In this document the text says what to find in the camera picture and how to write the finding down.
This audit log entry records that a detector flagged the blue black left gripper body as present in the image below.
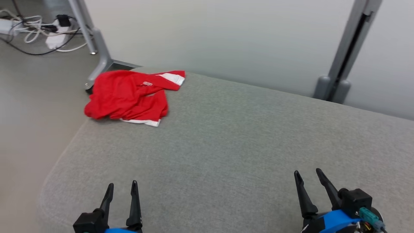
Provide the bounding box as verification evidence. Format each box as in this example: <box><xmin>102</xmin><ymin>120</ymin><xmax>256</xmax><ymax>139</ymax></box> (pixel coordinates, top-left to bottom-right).
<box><xmin>103</xmin><ymin>227</ymin><xmax>143</xmax><ymax>233</ymax></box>

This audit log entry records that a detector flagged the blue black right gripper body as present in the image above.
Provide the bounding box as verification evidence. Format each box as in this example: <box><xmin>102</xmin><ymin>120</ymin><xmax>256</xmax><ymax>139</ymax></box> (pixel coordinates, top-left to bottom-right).
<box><xmin>301</xmin><ymin>210</ymin><xmax>359</xmax><ymax>233</ymax></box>

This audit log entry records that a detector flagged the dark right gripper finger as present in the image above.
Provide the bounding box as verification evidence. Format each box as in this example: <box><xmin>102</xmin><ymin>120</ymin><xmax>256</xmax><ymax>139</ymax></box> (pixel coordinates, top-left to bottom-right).
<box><xmin>316</xmin><ymin>168</ymin><xmax>342</xmax><ymax>209</ymax></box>
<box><xmin>294</xmin><ymin>171</ymin><xmax>319</xmax><ymax>218</ymax></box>

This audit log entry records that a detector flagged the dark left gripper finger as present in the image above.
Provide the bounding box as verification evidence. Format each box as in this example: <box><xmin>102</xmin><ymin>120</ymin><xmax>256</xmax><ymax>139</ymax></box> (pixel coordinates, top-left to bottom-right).
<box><xmin>99</xmin><ymin>183</ymin><xmax>114</xmax><ymax>217</ymax></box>
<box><xmin>126</xmin><ymin>180</ymin><xmax>143</xmax><ymax>228</ymax></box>

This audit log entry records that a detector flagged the red shirt with white trim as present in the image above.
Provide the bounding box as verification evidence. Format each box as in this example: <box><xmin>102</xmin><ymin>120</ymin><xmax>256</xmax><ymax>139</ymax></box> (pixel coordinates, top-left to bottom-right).
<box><xmin>84</xmin><ymin>70</ymin><xmax>186</xmax><ymax>127</ymax></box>

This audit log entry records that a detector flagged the grey metal table leg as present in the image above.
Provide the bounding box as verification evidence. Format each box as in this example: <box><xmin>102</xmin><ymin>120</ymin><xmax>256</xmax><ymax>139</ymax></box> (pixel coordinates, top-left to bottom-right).
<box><xmin>66</xmin><ymin>0</ymin><xmax>141</xmax><ymax>93</ymax></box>

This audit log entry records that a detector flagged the teal right camera connector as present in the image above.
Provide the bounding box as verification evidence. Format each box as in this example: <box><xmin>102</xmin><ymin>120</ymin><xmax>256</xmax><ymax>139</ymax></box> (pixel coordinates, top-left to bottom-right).
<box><xmin>359</xmin><ymin>207</ymin><xmax>385</xmax><ymax>232</ymax></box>

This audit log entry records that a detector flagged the grey partition post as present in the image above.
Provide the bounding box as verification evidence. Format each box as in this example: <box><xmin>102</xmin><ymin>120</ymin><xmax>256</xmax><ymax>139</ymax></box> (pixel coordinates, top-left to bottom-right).
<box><xmin>313</xmin><ymin>0</ymin><xmax>384</xmax><ymax>105</ymax></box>

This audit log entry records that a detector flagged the black floor cable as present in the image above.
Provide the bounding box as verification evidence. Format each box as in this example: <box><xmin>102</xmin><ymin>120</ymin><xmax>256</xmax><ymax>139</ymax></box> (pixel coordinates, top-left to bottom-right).
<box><xmin>0</xmin><ymin>0</ymin><xmax>81</xmax><ymax>56</ymax></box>

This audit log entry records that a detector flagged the white power strip with cables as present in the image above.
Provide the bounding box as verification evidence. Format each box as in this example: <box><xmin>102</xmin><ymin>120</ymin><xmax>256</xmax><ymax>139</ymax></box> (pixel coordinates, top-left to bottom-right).
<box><xmin>0</xmin><ymin>9</ymin><xmax>88</xmax><ymax>53</ymax></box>

